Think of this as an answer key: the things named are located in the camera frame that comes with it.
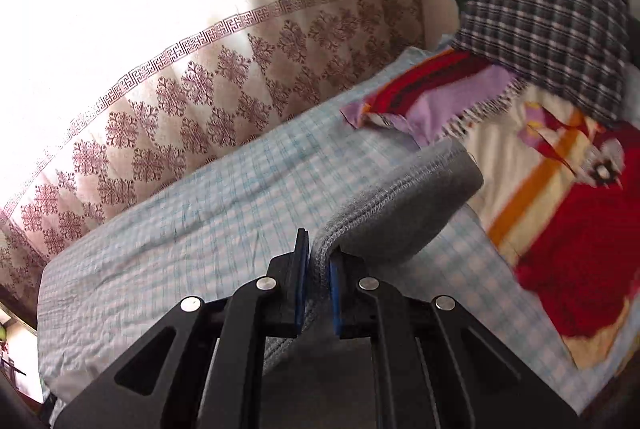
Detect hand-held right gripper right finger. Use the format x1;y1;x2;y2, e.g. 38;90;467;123
327;247;586;429

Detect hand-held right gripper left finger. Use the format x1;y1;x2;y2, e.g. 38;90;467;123
52;229;313;429

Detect colourful printed blanket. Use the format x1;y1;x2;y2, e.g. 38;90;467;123
340;49;640;370

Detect dark plaid pillow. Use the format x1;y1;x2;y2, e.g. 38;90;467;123
452;0;632;127

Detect grey pants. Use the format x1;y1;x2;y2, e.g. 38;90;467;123
260;140;485;429

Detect checked bed sheet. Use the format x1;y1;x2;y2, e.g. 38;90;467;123
37;46;606;415

